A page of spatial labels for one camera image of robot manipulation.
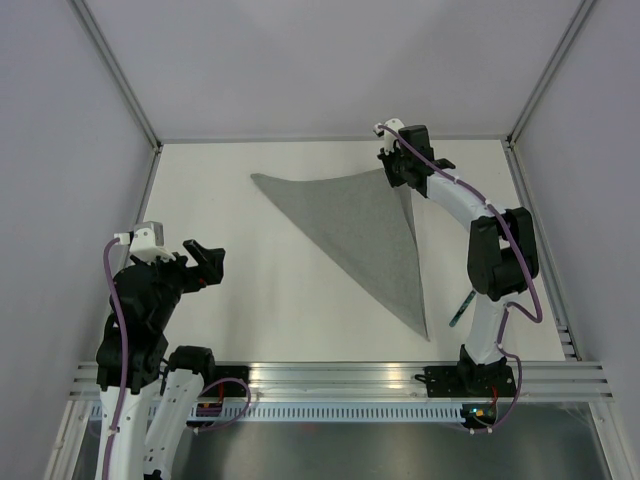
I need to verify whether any left aluminium frame post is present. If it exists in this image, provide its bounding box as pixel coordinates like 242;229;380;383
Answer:
67;0;164;154

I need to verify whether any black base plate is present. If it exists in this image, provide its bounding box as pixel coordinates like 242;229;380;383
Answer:
199;365;250;401
413;366;516;399

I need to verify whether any right aluminium frame post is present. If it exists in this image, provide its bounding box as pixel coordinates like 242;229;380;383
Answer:
503;0;599;148

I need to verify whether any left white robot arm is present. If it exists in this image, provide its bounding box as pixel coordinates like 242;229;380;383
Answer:
96;240;226;479

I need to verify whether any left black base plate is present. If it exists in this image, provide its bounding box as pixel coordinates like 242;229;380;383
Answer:
199;365;250;401

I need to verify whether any aluminium mounting rail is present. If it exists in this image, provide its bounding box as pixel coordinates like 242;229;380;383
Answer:
69;359;614;401

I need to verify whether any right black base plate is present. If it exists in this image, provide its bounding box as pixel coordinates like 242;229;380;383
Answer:
413;366;516;399

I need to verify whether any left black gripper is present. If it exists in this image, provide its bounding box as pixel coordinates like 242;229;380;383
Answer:
131;238;224;328

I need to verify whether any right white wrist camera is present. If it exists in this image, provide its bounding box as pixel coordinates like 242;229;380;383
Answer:
373;118;404;154

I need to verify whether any white slotted cable duct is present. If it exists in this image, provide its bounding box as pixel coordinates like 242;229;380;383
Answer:
186;402;464;424

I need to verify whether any aluminium frame post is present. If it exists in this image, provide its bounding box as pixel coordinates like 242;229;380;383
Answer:
67;0;164;154
503;0;599;148

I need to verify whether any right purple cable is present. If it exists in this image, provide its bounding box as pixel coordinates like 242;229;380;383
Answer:
374;123;544;436

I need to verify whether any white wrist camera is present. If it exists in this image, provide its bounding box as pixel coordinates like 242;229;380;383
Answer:
373;118;404;154
113;221;175;263

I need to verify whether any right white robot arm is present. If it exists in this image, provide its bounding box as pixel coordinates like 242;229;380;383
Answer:
374;119;543;398

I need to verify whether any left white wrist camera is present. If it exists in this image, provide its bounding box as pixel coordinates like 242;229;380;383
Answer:
113;221;175;263

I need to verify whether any grey cloth napkin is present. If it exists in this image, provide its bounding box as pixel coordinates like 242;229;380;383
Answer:
251;169;429;340

